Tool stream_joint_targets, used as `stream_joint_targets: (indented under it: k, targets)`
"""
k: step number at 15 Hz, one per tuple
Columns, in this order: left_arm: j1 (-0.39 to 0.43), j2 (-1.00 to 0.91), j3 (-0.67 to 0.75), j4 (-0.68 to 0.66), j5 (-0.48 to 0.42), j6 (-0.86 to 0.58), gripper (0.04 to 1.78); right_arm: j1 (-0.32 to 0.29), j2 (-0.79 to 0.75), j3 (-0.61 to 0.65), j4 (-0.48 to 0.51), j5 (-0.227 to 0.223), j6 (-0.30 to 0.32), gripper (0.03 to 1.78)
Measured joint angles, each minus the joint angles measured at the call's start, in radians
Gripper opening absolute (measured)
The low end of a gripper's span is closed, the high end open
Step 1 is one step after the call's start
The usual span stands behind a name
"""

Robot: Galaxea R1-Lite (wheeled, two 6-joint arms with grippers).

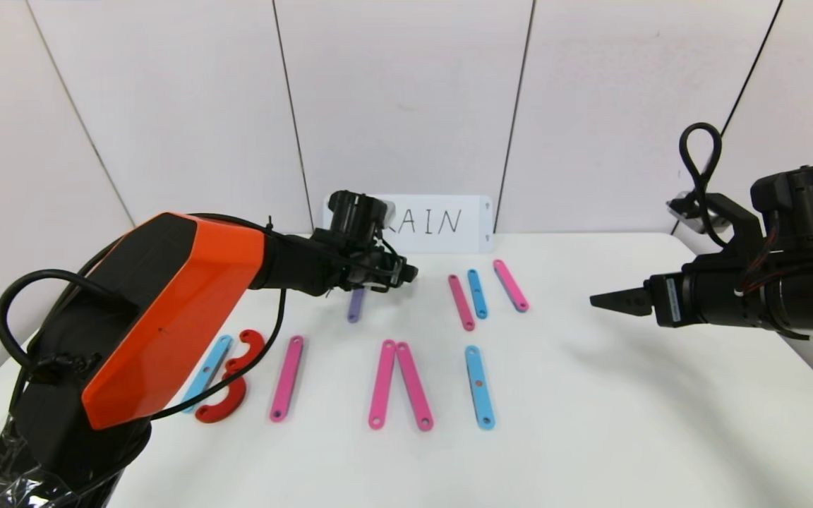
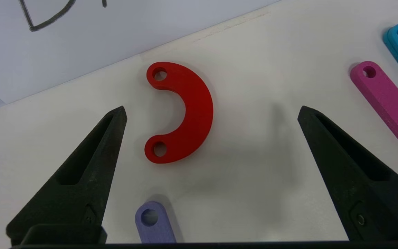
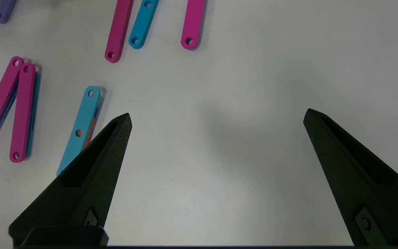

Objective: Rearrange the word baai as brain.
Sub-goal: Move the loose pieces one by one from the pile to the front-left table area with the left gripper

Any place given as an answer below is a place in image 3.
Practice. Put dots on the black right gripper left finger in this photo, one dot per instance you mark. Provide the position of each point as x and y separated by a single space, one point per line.
81 200

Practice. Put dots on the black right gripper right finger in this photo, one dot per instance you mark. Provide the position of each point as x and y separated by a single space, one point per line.
368 193

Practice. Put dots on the blue strip with middle hole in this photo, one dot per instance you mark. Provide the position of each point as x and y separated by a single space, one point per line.
79 124

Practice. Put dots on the short blue strip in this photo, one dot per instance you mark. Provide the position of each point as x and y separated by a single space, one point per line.
143 24

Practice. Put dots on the short purple strip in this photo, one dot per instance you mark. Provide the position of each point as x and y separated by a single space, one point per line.
3 10

